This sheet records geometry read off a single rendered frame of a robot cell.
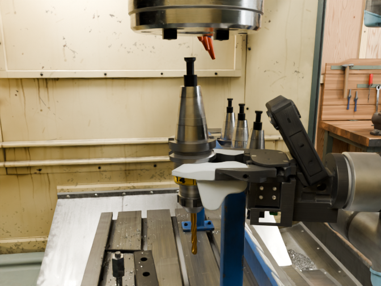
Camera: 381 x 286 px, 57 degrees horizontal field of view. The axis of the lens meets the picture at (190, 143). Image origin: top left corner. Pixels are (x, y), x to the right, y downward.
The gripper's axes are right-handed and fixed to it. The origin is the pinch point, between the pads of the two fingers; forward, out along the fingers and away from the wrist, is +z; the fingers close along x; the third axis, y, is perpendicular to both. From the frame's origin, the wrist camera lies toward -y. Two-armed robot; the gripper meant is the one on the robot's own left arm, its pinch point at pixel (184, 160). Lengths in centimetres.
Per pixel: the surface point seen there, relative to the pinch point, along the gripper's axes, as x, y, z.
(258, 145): 20.4, 2.8, -11.7
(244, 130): 31.4, 2.3, -9.7
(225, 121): 42.3, 2.4, -5.9
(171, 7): -7.5, -18.0, 0.6
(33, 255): 82, 68, 72
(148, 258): 28.6, 33.0, 11.5
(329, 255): 83, 62, -48
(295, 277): 61, 58, -31
